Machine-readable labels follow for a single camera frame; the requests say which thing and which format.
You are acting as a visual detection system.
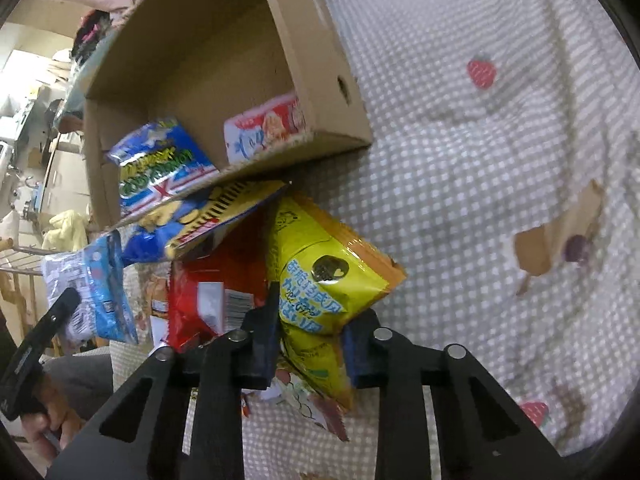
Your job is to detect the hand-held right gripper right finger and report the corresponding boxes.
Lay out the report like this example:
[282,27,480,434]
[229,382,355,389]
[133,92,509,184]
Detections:
[341,308,567,480]

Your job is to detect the cardboard box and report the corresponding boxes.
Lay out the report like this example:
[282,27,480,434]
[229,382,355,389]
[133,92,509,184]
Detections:
[81,0,375,233]

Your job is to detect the grey trouser leg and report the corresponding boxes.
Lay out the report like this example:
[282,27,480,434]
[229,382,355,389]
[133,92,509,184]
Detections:
[42,347,116,413]

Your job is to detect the white brown printed snack packet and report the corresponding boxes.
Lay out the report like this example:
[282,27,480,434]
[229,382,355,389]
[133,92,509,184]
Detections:
[240,355,351,443]

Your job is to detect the blue yellow bear snack packet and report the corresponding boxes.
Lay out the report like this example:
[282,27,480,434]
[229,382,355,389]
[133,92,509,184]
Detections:
[120,180,291,266]

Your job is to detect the red white snack packet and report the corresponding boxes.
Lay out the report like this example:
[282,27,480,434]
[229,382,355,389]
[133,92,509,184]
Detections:
[222,92,313,165]

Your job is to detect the metal rack rail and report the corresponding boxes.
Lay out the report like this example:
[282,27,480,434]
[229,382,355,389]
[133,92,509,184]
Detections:
[0,242,56,276]

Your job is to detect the light blue white snack packet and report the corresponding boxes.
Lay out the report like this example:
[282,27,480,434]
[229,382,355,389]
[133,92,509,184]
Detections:
[41,230,140,346]

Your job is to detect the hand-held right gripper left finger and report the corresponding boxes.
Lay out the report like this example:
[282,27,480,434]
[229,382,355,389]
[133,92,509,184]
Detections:
[45,281,282,480]

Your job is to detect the pale yellow cloth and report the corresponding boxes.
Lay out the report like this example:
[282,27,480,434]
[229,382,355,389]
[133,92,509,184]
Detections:
[42,210,91,253]

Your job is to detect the person's left hand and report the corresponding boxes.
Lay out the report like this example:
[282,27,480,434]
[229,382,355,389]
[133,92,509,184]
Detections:
[20,374,87,462]

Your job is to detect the blue flag-print snack packet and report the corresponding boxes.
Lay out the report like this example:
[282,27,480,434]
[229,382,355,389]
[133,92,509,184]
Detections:
[106,119,221,218]

